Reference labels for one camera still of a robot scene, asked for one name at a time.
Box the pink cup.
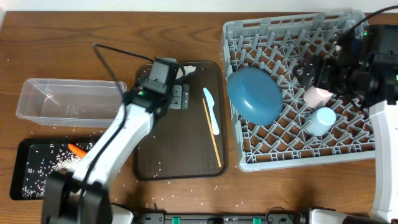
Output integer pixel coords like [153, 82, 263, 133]
[303, 86, 333, 108]

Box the light blue plastic knife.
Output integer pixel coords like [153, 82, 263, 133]
[203, 88, 220, 135]

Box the white tissue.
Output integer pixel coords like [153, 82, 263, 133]
[175, 65, 196, 82]

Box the light blue cup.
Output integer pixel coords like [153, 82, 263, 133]
[305, 107, 336, 136]

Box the dark blue plate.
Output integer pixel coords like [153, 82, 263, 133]
[227, 67, 283, 126]

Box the orange carrot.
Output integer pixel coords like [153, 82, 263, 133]
[68, 144, 87, 159]

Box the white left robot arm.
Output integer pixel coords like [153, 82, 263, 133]
[41, 84, 189, 223]

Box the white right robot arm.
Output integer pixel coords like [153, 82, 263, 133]
[293, 25, 397, 223]

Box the grey dishwasher rack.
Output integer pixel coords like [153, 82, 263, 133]
[221, 11, 375, 172]

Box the black waste tray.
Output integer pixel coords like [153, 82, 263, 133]
[9, 137, 98, 200]

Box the dark brown tray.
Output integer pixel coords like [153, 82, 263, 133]
[133, 61, 228, 180]

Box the clear plastic bin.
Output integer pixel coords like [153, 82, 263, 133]
[16, 78, 127, 128]

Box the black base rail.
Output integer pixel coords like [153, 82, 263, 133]
[132, 213, 296, 224]

